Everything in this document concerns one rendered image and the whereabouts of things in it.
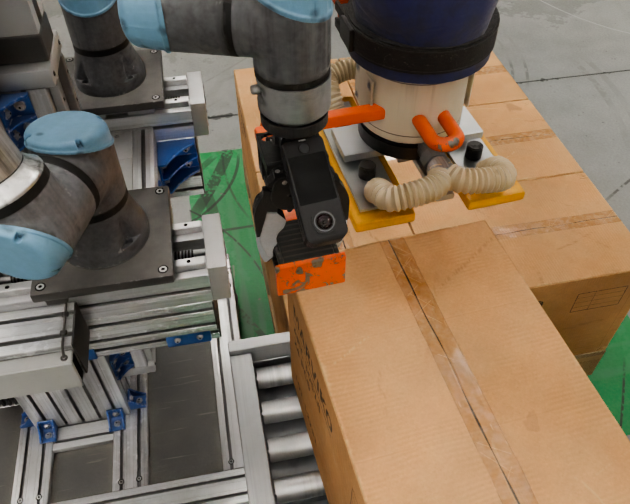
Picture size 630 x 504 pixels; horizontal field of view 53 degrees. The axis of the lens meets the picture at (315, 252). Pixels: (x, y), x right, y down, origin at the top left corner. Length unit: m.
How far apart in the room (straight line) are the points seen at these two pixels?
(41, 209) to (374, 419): 0.55
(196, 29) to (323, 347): 0.59
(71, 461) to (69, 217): 1.07
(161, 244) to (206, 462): 0.83
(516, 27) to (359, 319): 3.14
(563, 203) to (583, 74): 1.80
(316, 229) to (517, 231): 1.26
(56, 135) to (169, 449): 1.06
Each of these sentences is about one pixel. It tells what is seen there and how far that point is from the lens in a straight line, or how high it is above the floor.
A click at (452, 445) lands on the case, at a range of 0.96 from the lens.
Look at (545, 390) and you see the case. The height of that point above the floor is 0.95.
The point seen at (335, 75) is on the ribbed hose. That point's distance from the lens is 1.19.
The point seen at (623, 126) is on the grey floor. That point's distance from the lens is 3.39.
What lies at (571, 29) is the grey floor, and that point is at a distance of 4.11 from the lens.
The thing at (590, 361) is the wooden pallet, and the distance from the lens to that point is 2.21.
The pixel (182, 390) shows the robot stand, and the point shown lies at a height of 0.21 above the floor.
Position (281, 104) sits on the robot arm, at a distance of 0.62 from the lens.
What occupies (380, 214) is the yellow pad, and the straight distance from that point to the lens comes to 0.99.
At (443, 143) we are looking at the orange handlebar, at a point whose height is 1.24.
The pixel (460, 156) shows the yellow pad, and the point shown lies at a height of 1.12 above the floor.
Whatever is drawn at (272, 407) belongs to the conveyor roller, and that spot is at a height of 0.55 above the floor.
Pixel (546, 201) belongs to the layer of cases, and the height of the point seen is 0.54.
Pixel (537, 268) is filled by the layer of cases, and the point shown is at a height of 0.54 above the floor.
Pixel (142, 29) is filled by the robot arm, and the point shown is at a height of 1.52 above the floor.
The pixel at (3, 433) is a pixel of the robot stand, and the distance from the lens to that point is 1.97.
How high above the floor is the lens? 1.80
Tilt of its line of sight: 48 degrees down
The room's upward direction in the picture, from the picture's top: straight up
